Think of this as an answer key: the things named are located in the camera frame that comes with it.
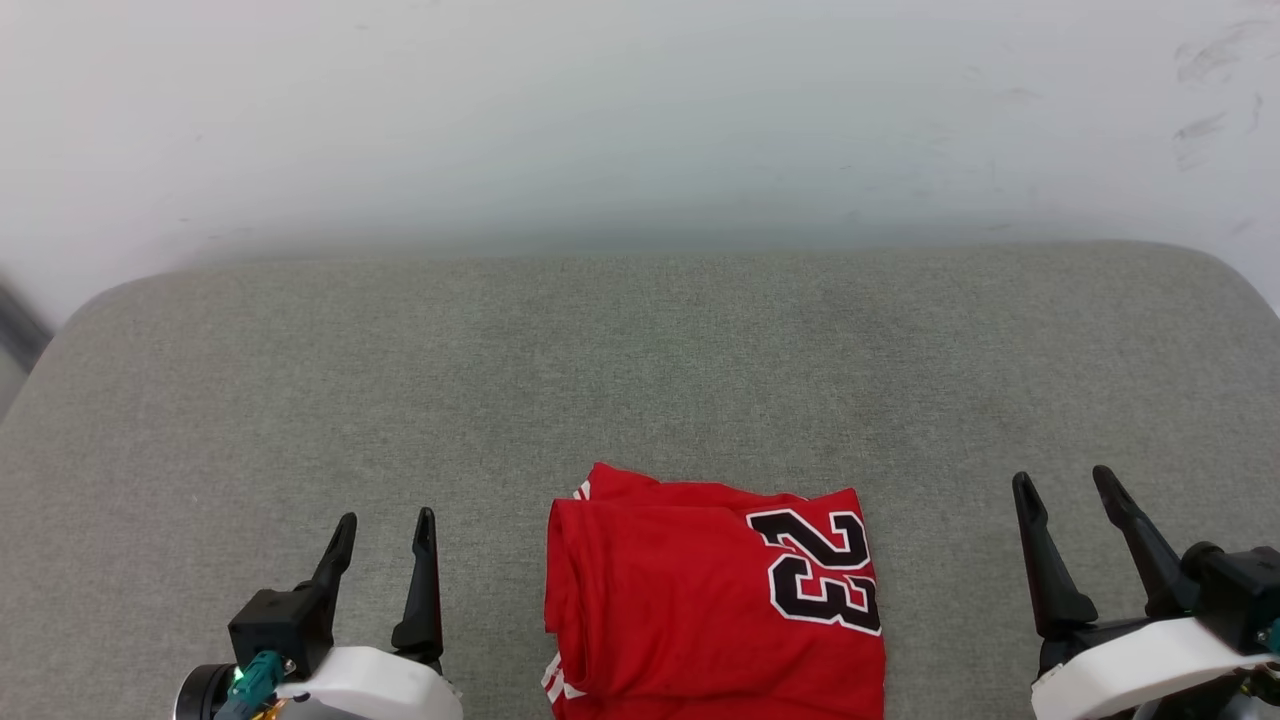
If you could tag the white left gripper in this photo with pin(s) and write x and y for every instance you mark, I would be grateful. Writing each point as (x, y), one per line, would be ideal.
(385, 690)

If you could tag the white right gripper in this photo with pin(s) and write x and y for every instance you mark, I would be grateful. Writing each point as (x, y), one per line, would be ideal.
(1130, 670)

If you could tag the red white basketball jersey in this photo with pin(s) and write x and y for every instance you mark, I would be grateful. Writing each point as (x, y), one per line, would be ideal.
(670, 600)

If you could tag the black round left wrist cap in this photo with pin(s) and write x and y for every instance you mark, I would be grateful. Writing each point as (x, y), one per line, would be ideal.
(200, 695)

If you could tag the grey fabric sofa cushion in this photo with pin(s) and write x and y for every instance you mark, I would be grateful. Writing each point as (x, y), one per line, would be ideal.
(600, 380)

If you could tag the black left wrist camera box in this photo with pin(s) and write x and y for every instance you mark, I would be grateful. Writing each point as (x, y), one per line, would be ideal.
(280, 625)

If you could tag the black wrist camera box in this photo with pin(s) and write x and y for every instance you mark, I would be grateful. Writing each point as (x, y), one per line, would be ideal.
(280, 625)
(1240, 595)

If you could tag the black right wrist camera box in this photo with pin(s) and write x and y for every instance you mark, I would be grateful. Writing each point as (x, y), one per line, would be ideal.
(1240, 595)

